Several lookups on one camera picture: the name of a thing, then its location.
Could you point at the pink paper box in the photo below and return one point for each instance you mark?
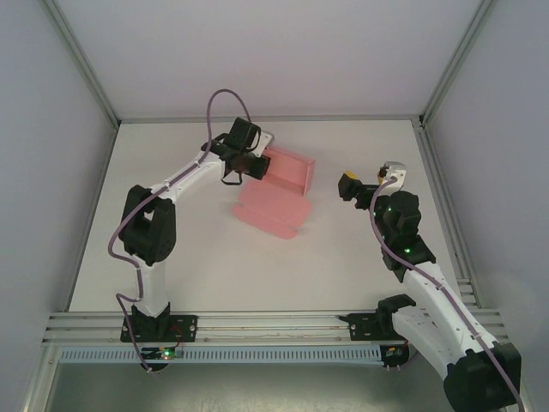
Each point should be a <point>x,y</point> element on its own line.
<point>283,171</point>

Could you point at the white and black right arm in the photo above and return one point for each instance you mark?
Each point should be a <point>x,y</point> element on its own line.
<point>429,296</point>

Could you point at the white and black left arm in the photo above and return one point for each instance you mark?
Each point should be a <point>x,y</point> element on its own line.
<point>150,283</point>

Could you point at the small circuit board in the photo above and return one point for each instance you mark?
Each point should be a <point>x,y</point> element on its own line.
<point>165,353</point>
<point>393,354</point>

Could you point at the aluminium frame crossbar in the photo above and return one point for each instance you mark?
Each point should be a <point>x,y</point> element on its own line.
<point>266,118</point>

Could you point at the aluminium side rail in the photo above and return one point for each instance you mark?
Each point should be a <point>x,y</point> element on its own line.
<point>450,223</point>

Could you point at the aluminium frame post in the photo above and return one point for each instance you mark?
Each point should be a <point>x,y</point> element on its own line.
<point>81,60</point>
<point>459,56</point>

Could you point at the aluminium mounting rail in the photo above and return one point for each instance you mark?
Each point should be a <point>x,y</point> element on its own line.
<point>274,330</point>

